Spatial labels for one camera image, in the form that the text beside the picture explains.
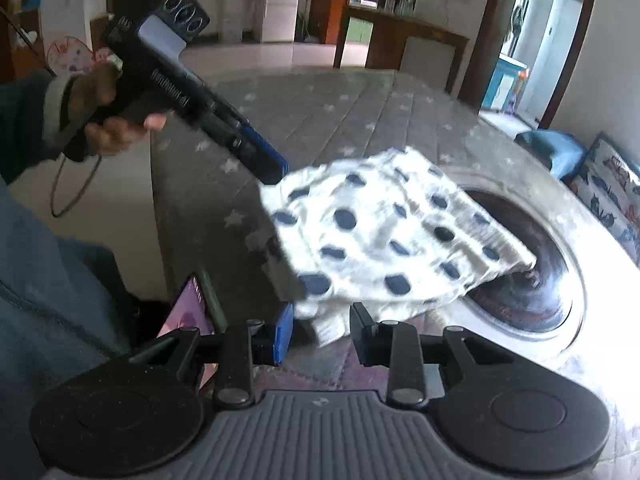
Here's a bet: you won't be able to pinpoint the hanging clothes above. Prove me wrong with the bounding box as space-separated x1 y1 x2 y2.
509 4 527 45

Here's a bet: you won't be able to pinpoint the person's left hand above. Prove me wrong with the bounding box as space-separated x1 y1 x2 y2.
66 62 169 157

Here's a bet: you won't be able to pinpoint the white refrigerator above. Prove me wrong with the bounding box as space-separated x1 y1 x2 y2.
259 0 303 44

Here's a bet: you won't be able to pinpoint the smartphone with purple screen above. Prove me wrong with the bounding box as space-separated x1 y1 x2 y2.
156 271 230 392

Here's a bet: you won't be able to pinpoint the dark wooden door frame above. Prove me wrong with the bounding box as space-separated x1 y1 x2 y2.
457 0 604 131

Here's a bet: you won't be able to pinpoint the teal sofa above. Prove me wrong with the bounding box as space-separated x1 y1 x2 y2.
514 129 587 182

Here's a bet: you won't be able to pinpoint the grey quilted star table cover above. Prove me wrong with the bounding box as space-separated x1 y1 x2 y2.
149 67 640 480

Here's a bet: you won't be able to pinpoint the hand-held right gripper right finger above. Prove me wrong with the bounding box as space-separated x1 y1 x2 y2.
349 302 502 409

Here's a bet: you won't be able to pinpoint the white polka dot garment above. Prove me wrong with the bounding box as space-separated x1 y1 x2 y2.
259 146 539 347

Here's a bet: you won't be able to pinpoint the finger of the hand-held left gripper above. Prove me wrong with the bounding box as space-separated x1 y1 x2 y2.
212 102 291 187

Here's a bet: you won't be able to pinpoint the person's blue clothing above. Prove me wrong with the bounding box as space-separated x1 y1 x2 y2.
0 175 171 480

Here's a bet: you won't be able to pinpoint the person's left forearm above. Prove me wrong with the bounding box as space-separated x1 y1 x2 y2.
0 69 82 187

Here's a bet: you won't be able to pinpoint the pink printed hand fan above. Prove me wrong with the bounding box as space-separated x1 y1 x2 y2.
46 34 110 78

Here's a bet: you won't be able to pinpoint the butterfly print pillow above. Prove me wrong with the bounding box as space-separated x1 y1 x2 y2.
569 132 640 267

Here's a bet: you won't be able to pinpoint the wooden counter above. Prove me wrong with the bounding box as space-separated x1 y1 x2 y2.
332 4 472 95

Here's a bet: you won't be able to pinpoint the black strap loop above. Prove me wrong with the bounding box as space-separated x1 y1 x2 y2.
49 152 104 219

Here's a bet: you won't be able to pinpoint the light blue cabinet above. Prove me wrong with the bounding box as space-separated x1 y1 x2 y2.
481 54 532 112

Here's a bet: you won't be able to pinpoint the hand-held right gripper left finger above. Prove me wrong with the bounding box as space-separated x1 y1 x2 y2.
127 302 297 409

